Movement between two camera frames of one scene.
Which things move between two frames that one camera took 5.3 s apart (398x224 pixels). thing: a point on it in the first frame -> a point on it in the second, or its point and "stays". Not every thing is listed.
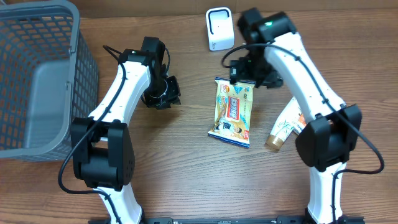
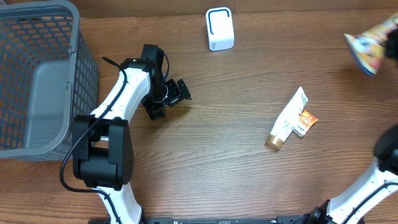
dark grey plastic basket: [48, 77] stays
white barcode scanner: [220, 30] stays
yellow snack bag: [233, 109] -> [367, 47]
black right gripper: [239, 70] -> [391, 46]
